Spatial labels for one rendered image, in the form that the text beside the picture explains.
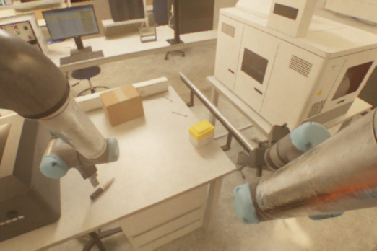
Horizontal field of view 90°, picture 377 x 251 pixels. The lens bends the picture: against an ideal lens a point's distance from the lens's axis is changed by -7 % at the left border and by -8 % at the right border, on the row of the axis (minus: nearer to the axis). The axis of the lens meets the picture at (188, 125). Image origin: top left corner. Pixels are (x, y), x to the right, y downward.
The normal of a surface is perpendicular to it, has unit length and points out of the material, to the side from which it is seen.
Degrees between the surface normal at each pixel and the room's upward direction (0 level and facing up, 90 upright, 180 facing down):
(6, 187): 51
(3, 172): 0
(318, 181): 92
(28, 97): 101
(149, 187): 0
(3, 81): 84
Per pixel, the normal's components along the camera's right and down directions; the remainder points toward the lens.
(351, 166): -0.97, 0.18
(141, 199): 0.00, -0.75
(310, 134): 0.08, -0.41
